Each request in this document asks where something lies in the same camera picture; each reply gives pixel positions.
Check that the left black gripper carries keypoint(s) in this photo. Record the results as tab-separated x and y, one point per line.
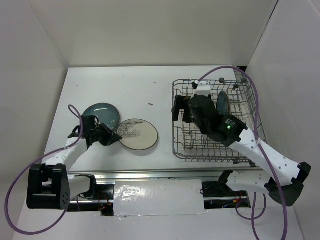
111	137

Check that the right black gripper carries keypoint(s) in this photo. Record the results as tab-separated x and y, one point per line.
179	104

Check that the cream plate tree pattern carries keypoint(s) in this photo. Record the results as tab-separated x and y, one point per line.
137	134

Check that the dark teal plate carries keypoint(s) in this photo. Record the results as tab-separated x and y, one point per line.
223	103

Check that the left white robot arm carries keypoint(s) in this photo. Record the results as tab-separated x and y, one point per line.
50	186

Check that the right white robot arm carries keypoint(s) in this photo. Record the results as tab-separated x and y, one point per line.
280	178

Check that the teal plate white flowers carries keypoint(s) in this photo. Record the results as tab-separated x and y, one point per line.
106	113

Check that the grey wire dish rack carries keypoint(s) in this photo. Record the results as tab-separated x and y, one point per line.
191	145

